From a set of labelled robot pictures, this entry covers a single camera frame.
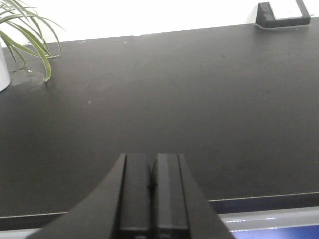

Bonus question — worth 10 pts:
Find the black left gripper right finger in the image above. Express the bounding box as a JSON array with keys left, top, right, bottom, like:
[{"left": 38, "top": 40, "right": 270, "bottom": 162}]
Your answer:
[{"left": 152, "top": 153, "right": 234, "bottom": 239}]

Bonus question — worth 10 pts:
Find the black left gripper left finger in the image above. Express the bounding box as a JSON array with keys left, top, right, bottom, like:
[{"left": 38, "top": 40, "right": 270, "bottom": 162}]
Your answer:
[{"left": 29, "top": 154, "right": 152, "bottom": 239}]

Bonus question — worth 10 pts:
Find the white plant pot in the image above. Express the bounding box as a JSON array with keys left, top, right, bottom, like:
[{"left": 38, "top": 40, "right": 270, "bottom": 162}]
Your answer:
[{"left": 0, "top": 46, "right": 11, "bottom": 91}]

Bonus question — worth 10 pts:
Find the green spider plant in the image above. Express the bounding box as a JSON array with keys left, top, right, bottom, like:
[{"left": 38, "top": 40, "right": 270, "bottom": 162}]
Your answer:
[{"left": 0, "top": 0, "right": 62, "bottom": 83}]

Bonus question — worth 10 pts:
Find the black white power socket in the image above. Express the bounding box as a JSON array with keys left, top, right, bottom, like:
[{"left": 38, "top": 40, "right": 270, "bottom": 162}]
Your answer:
[{"left": 255, "top": 0, "right": 311, "bottom": 29}]

